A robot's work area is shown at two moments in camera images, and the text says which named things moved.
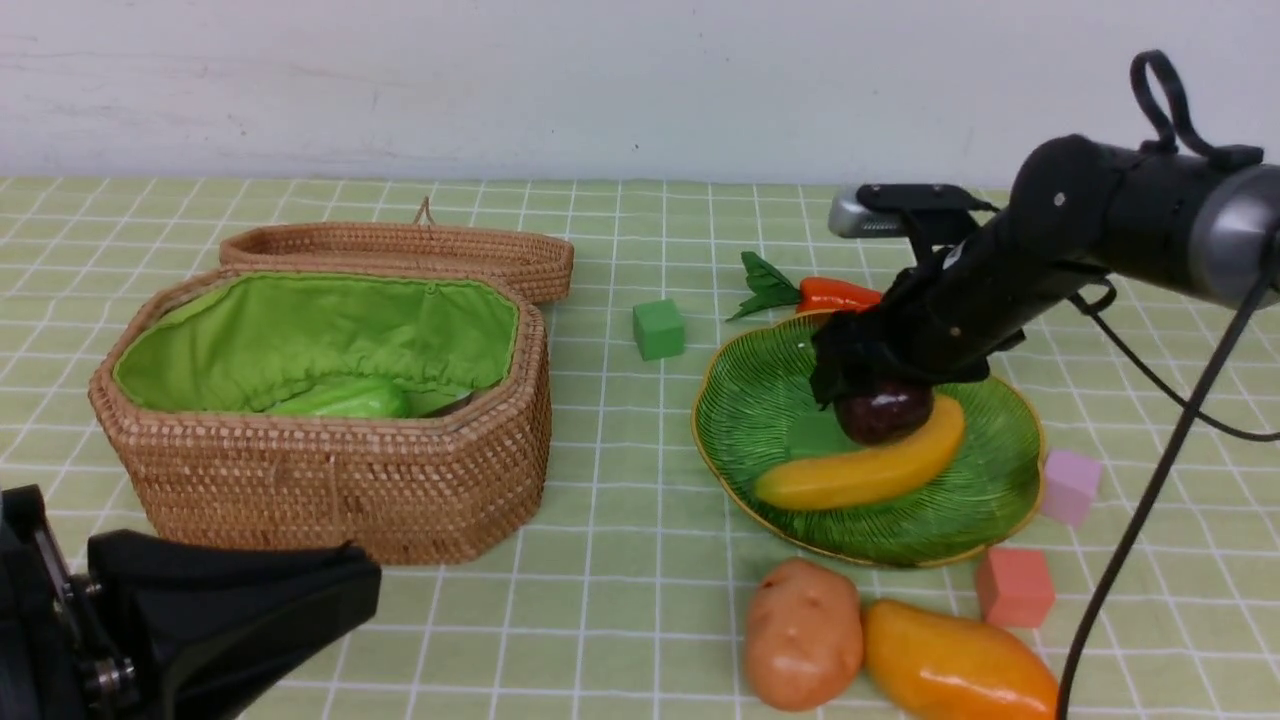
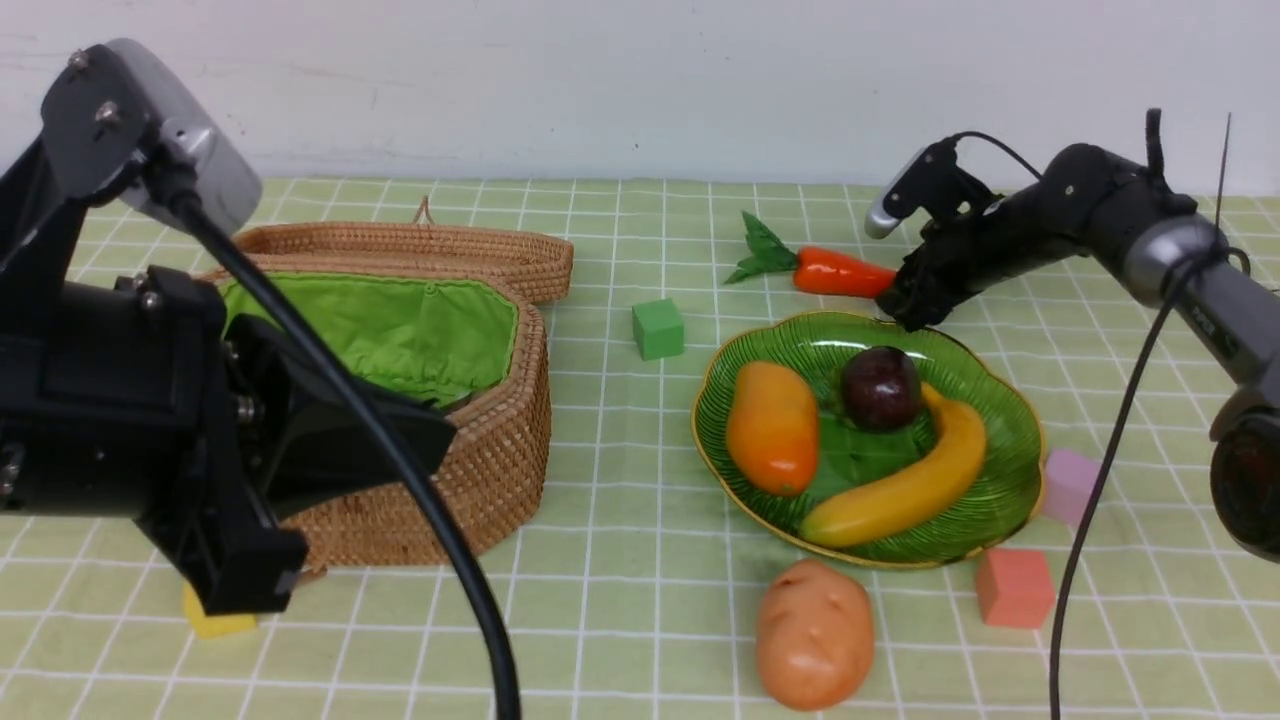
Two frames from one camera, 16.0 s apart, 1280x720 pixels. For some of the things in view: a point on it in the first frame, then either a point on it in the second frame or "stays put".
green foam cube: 659,329 stays put
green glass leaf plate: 758,414 stays put
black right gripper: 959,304 → 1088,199
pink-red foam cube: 1014,587 stays put
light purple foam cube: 1070,481 stays put
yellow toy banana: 850,479 → 946,475
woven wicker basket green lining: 241,342 stays put
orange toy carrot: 814,294 → 815,267
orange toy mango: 943,667 → 772,428
